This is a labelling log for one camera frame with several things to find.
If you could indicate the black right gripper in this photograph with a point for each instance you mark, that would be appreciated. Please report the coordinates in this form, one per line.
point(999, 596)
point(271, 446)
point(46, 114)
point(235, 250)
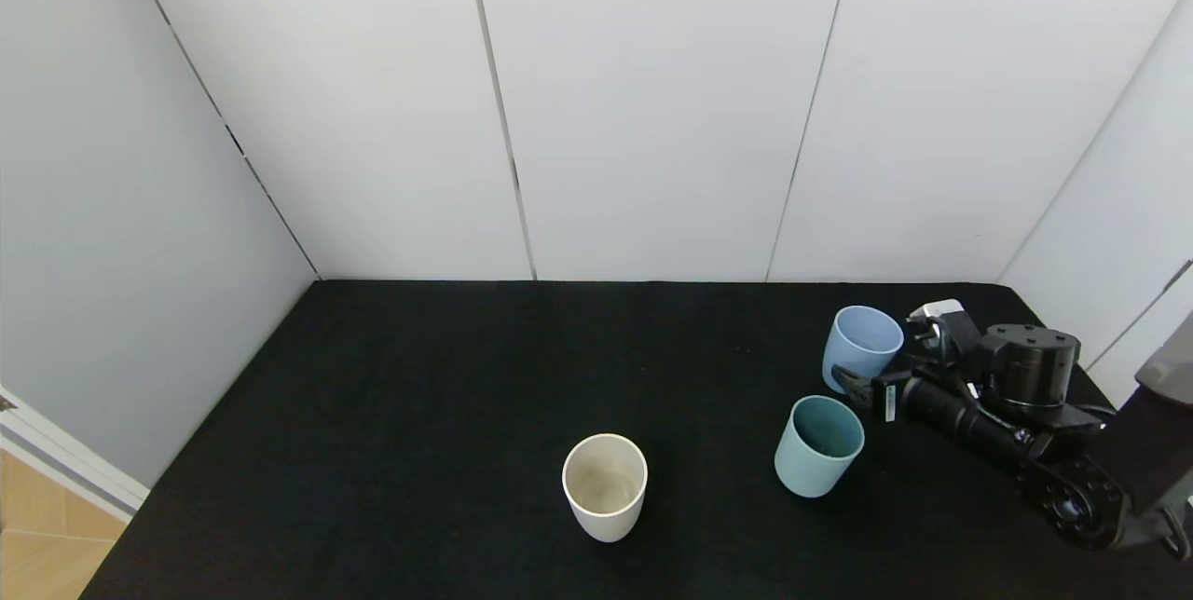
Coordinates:
point(886, 402)

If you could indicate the light blue cup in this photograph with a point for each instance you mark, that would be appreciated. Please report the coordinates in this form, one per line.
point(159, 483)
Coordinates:
point(853, 348)

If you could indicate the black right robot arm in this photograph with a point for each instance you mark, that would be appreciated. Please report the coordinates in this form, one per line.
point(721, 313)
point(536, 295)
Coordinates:
point(1030, 362)

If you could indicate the teal green cup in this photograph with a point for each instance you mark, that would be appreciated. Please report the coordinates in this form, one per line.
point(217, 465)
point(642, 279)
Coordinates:
point(813, 460)

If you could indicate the cream white cup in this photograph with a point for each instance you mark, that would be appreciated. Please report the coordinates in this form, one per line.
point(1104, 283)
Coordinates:
point(604, 497)

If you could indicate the black table cloth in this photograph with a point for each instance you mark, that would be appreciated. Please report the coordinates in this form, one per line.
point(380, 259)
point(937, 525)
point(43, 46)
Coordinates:
point(419, 395)

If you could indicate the white wrist camera black mount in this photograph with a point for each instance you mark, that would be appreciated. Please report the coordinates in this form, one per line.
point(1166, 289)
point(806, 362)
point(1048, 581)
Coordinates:
point(937, 308)

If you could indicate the white partition base rail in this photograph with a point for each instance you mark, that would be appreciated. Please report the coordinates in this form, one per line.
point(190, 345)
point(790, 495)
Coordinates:
point(65, 460)

